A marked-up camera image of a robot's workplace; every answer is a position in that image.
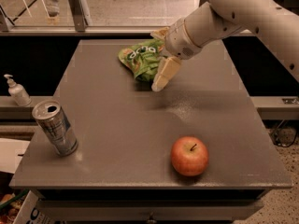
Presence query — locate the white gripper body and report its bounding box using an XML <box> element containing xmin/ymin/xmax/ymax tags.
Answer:
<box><xmin>164</xmin><ymin>18</ymin><xmax>202</xmax><ymax>60</ymax></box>

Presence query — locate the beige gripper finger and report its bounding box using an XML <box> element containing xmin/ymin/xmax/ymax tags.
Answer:
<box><xmin>150</xmin><ymin>27</ymin><xmax>169</xmax><ymax>40</ymax></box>
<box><xmin>151</xmin><ymin>56</ymin><xmax>181</xmax><ymax>91</ymax></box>

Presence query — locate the green rice chip bag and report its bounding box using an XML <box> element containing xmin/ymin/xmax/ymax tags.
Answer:
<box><xmin>118</xmin><ymin>38</ymin><xmax>164</xmax><ymax>82</ymax></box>

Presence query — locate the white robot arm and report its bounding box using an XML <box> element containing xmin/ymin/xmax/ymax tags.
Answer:
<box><xmin>151</xmin><ymin>0</ymin><xmax>299</xmax><ymax>91</ymax></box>

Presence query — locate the silver redbull can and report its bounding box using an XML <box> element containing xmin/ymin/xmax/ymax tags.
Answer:
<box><xmin>32</xmin><ymin>99</ymin><xmax>78</xmax><ymax>156</ymax></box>

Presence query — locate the red apple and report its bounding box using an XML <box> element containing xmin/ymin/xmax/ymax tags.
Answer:
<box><xmin>171</xmin><ymin>136</ymin><xmax>209</xmax><ymax>176</ymax></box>

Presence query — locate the white pump dispenser bottle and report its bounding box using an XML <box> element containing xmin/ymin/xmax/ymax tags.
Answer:
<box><xmin>4</xmin><ymin>74</ymin><xmax>31</xmax><ymax>106</ymax></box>

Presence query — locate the white paper sheet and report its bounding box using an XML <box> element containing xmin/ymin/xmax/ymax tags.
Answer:
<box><xmin>0</xmin><ymin>138</ymin><xmax>29</xmax><ymax>174</ymax></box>

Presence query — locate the grey table drawer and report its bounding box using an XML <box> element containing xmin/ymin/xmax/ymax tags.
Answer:
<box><xmin>36</xmin><ymin>201</ymin><xmax>263</xmax><ymax>221</ymax></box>

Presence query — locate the white cardboard box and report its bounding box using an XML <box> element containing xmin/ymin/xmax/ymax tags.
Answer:
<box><xmin>13</xmin><ymin>191</ymin><xmax>55</xmax><ymax>224</ymax></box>

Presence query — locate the metal railing post left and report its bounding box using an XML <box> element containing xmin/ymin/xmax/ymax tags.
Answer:
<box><xmin>68</xmin><ymin>0</ymin><xmax>92</xmax><ymax>32</ymax></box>

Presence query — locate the black floor cable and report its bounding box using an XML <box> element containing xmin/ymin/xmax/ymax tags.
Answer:
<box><xmin>269</xmin><ymin>119</ymin><xmax>299</xmax><ymax>148</ymax></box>

